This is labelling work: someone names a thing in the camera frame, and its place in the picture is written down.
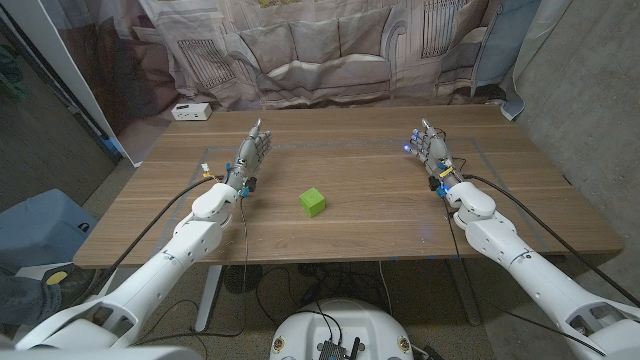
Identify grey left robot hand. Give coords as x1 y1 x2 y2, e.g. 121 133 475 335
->
224 117 274 189

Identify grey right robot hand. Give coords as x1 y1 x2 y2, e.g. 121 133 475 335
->
403 117 457 187

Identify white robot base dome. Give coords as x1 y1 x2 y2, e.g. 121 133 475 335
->
269 298 415 360

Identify green cube block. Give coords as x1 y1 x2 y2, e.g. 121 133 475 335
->
298 187 327 219

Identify white power strip box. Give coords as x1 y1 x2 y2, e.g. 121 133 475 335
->
170 102 213 122

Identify black round floor fan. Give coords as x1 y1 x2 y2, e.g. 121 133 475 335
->
223 264 265 295

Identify printed sofa backdrop cloth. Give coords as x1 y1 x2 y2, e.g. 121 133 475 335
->
42 0 574 166

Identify grey table leg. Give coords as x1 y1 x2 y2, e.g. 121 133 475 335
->
447 258 483 327

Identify white table leg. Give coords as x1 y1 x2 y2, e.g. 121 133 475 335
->
193 264 224 334

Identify white leaning panel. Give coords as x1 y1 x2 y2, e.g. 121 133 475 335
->
0 0 144 168

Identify black electronics module with antenna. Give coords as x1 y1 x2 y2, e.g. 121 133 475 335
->
316 337 362 360

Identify blue-grey plastic bin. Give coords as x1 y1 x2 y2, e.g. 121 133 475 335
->
0 188 99 274

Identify white mat with yellow shapes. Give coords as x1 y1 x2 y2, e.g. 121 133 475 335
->
14 262 76 289

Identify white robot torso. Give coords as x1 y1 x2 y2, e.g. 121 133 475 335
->
0 345 204 360

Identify dark green cloth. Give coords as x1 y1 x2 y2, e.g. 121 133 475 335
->
0 44 26 101

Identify person in blue jeans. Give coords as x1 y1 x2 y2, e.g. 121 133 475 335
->
0 267 99 334

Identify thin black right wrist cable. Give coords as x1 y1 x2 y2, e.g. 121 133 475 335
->
442 197 609 357

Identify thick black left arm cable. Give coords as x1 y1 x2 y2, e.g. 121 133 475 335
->
92 174 224 299

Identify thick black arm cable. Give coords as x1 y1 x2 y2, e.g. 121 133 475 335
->
92 174 224 299
461 173 640 307

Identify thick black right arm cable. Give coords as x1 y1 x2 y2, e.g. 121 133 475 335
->
461 173 640 307

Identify tangled black floor cables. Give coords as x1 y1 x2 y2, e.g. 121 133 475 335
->
254 262 396 326

